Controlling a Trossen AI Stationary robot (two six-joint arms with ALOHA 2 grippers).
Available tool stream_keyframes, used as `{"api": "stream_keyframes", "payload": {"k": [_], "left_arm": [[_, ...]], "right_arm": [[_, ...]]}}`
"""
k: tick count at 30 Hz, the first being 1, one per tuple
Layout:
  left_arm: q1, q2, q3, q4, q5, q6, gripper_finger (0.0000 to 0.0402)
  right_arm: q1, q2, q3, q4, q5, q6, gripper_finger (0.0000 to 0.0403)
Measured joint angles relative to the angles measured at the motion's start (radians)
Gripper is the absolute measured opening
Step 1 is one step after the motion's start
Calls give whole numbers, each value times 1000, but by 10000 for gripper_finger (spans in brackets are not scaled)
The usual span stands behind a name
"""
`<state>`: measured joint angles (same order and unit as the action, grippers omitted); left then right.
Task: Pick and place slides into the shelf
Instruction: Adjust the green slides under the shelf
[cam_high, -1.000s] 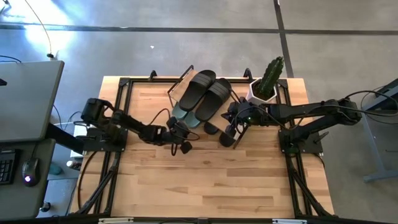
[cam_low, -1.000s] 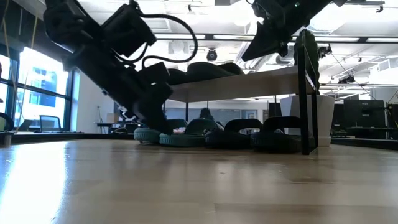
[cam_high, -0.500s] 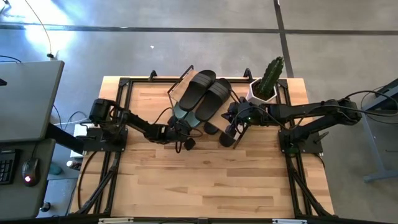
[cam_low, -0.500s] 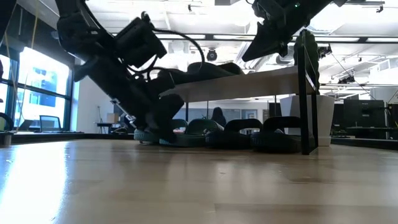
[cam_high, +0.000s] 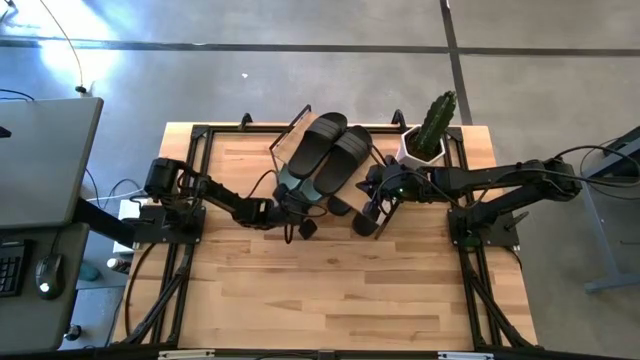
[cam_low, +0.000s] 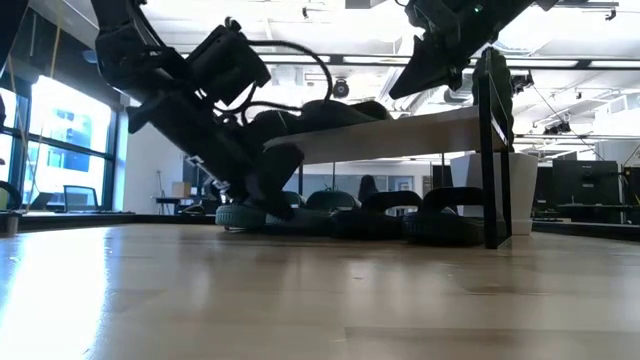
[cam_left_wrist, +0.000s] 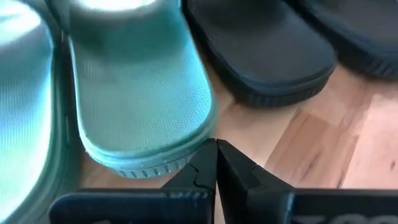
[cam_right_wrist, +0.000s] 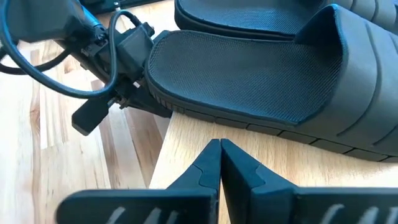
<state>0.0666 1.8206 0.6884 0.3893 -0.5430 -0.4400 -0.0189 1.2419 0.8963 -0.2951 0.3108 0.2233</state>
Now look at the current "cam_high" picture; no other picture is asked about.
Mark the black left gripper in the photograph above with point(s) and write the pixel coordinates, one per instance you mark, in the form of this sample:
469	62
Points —
292	210

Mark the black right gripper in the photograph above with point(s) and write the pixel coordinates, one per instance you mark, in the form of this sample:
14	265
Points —
400	182

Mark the green rubber slide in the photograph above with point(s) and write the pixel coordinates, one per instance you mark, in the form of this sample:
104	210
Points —
311	192
287	175

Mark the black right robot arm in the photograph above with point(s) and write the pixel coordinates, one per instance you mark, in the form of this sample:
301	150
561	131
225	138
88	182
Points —
500	175

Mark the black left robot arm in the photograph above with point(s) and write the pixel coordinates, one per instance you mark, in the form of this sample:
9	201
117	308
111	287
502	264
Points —
225	197

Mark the white hexagonal plant pot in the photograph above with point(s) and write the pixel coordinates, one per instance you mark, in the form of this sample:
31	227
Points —
407	150

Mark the green cactus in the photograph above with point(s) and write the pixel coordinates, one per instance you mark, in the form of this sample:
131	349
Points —
437	122

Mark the white power box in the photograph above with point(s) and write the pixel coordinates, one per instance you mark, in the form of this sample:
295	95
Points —
131	210

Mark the small brown bottle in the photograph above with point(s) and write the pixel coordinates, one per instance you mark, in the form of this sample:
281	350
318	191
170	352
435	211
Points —
118	265

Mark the teal round object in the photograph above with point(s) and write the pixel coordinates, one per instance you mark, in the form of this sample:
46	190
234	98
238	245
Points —
90	272

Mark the grey metal table stand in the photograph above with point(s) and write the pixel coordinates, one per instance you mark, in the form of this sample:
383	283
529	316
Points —
597	240

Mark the black round knob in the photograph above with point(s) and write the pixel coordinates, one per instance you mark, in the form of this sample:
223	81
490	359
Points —
73	333

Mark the black computer mouse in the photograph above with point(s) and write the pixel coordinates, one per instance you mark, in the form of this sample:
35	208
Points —
49	275

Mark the large grey desk panel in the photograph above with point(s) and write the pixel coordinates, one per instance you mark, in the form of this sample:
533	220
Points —
45	160

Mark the dark grey desk surface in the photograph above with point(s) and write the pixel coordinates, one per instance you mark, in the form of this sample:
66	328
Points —
30	320

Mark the black keyboard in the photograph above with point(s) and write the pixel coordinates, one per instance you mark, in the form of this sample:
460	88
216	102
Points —
11	267

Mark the black aluminium rig frame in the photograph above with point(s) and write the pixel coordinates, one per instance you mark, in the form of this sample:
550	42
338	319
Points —
225	131

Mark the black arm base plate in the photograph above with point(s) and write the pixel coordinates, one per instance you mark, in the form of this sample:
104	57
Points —
150	230
505	237

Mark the white strip bracket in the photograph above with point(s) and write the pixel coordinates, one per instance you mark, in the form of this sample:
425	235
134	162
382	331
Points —
185	354
465	355

